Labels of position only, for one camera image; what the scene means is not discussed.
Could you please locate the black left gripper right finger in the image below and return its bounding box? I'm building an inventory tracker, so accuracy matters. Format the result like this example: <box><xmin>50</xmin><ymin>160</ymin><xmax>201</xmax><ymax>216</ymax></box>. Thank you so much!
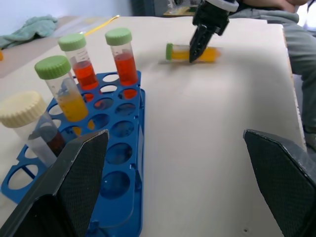
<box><xmin>243</xmin><ymin>128</ymin><xmax>316</xmax><ymax>237</ymax></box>

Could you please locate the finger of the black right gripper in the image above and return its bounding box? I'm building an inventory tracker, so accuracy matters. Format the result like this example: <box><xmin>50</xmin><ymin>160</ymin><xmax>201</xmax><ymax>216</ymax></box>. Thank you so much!
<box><xmin>189</xmin><ymin>24</ymin><xmax>213</xmax><ymax>63</ymax></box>
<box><xmin>207</xmin><ymin>30</ymin><xmax>219</xmax><ymax>49</ymax></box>

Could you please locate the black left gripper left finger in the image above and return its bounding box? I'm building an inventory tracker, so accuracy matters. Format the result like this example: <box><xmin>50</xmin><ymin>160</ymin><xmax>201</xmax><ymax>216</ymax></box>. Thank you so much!
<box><xmin>0</xmin><ymin>129</ymin><xmax>110</xmax><ymax>237</ymax></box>

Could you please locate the green-capped tube with yellow liquid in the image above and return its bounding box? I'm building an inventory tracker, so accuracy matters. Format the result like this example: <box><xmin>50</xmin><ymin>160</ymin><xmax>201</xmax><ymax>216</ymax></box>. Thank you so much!
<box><xmin>34</xmin><ymin>55</ymin><xmax>89</xmax><ymax>122</ymax></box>
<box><xmin>165</xmin><ymin>43</ymin><xmax>222</xmax><ymax>62</ymax></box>

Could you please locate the blue test tube rack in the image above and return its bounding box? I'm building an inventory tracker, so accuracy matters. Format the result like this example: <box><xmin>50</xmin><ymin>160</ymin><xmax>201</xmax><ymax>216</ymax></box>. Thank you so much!
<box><xmin>1</xmin><ymin>71</ymin><xmax>146</xmax><ymax>237</ymax></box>

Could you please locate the wooden tray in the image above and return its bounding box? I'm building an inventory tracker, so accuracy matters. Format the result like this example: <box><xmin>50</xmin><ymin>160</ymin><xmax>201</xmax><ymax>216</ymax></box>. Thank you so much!
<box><xmin>162</xmin><ymin>6</ymin><xmax>198</xmax><ymax>17</ymax></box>

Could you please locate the cream-capped tube with dark liquid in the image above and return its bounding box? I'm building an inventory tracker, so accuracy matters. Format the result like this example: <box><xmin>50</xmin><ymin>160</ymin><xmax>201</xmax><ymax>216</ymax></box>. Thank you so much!
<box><xmin>0</xmin><ymin>91</ymin><xmax>67</xmax><ymax>168</ymax></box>

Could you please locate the green-capped tube with red liquid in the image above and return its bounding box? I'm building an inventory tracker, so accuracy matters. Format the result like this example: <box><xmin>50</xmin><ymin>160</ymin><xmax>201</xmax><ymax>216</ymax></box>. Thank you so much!
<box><xmin>105</xmin><ymin>27</ymin><xmax>139</xmax><ymax>99</ymax></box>
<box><xmin>57</xmin><ymin>33</ymin><xmax>100</xmax><ymax>90</ymax></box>

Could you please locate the person in grey hoodie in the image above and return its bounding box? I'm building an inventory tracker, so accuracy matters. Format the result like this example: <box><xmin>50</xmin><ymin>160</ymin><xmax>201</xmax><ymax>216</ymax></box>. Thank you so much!
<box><xmin>228</xmin><ymin>0</ymin><xmax>316</xmax><ymax>151</ymax></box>

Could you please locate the yellow stick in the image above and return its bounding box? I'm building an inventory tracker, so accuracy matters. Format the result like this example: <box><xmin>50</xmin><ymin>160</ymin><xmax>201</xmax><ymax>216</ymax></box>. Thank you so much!
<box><xmin>79</xmin><ymin>15</ymin><xmax>120</xmax><ymax>36</ymax></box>

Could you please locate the green cloth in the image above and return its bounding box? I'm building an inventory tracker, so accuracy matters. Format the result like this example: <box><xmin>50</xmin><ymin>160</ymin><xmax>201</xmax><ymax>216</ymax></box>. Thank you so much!
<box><xmin>0</xmin><ymin>14</ymin><xmax>59</xmax><ymax>49</ymax></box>

